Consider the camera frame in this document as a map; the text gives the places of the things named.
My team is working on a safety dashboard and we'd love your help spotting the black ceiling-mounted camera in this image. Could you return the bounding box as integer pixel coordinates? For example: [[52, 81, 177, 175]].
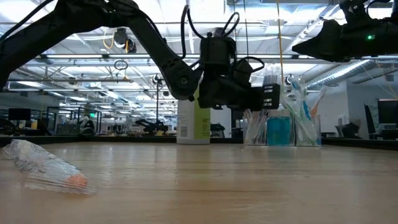
[[112, 27, 138, 54]]

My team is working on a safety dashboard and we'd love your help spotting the yellow hanging cable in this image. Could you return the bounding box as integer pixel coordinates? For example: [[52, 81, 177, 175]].
[[275, 0, 285, 86]]

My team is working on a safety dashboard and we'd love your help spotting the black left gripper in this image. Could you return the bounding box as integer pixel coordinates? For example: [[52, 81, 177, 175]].
[[197, 60, 281, 112]]

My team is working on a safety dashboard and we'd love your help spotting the white green wipes canister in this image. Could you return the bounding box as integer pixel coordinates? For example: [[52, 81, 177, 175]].
[[176, 88, 211, 146]]

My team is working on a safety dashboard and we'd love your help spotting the clear plastic organizer holder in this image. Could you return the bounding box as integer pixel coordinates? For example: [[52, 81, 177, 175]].
[[242, 108, 323, 147]]

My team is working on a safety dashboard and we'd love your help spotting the black monitor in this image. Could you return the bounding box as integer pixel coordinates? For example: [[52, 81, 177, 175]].
[[377, 98, 398, 125], [7, 108, 32, 121]]

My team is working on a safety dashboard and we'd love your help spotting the teal mouthwash bottle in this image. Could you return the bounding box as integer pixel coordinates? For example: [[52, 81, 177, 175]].
[[266, 108, 292, 147]]

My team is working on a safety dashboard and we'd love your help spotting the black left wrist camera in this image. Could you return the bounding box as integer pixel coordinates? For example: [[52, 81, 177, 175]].
[[200, 29, 238, 75]]

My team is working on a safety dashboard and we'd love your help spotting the black aluminium frame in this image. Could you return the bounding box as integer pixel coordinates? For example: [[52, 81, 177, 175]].
[[0, 134, 398, 147]]

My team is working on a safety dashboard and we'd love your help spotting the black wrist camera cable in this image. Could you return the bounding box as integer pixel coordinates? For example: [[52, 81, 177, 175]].
[[180, 4, 265, 75]]

